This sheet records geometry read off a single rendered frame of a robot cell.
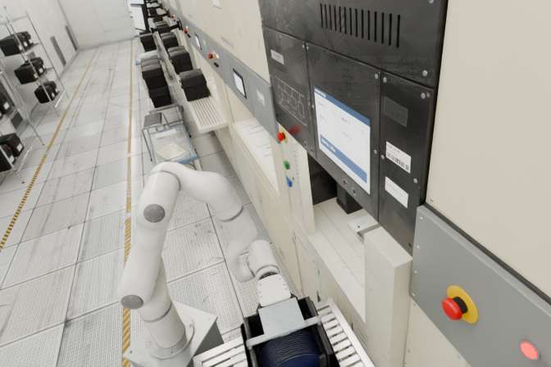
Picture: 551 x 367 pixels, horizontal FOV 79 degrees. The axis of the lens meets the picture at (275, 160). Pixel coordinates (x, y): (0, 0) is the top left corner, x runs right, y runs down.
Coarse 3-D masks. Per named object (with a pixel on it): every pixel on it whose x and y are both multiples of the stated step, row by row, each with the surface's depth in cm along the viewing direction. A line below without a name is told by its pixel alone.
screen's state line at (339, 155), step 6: (324, 138) 103; (324, 144) 104; (330, 144) 99; (330, 150) 101; (336, 150) 97; (336, 156) 98; (342, 156) 94; (348, 162) 92; (354, 168) 89; (360, 168) 86; (360, 174) 87; (366, 174) 84; (366, 180) 85
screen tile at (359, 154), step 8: (344, 120) 86; (352, 120) 83; (344, 128) 88; (352, 128) 84; (360, 136) 81; (344, 144) 91; (352, 144) 87; (360, 144) 82; (352, 152) 88; (360, 152) 84; (360, 160) 85
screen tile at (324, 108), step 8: (320, 104) 98; (328, 112) 94; (336, 112) 89; (320, 120) 101; (336, 120) 91; (320, 128) 103; (328, 128) 97; (336, 128) 92; (328, 136) 99; (336, 136) 94
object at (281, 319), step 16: (288, 304) 103; (304, 304) 116; (256, 320) 114; (272, 320) 99; (288, 320) 98; (304, 320) 106; (320, 320) 105; (256, 336) 118; (272, 336) 95; (320, 336) 104; (256, 352) 107
